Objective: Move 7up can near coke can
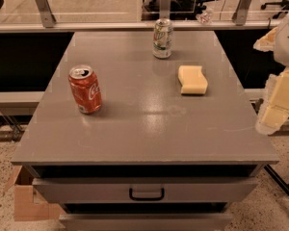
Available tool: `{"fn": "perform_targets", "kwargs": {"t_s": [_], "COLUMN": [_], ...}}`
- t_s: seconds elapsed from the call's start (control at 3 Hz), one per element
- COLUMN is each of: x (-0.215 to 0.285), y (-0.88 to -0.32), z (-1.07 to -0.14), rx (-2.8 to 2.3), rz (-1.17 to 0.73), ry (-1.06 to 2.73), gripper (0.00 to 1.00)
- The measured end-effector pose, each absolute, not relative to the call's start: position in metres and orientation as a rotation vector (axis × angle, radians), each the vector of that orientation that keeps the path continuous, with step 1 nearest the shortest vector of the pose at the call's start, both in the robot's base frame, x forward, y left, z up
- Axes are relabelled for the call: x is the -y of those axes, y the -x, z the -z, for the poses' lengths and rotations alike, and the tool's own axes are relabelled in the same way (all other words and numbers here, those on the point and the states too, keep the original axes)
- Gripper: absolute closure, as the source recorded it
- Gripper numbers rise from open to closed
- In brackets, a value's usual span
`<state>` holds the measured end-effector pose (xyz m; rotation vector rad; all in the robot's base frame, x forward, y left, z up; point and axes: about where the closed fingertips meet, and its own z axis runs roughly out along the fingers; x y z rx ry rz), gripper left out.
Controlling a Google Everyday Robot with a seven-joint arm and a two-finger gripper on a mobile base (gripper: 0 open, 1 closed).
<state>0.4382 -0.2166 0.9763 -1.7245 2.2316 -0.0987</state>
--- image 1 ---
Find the black drawer handle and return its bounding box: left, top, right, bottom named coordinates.
left=129, top=188, right=165, bottom=201

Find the black office chair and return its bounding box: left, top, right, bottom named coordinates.
left=260, top=0, right=289, bottom=19

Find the metal railing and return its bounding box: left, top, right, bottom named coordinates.
left=0, top=0, right=280, bottom=32

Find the grey drawer cabinet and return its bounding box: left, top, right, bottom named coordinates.
left=11, top=31, right=280, bottom=231

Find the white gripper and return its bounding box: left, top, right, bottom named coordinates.
left=253, top=12, right=289, bottom=135

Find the white green 7up can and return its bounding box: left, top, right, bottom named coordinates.
left=153, top=18, right=173, bottom=59

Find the grey drawer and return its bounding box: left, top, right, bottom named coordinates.
left=59, top=214, right=232, bottom=231
left=33, top=177, right=257, bottom=204

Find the crumpled clear plastic wrapper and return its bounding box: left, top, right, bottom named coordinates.
left=196, top=9, right=213, bottom=25

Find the brown cardboard box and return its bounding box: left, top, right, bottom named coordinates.
left=4, top=166, right=65, bottom=221

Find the yellow sponge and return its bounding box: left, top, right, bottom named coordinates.
left=178, top=65, right=208, bottom=95

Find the grey top drawer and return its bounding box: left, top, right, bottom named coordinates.
left=33, top=177, right=257, bottom=204

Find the red coke can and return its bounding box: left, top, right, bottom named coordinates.
left=68, top=64, right=102, bottom=115

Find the grey lower drawer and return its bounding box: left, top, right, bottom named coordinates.
left=59, top=214, right=232, bottom=231

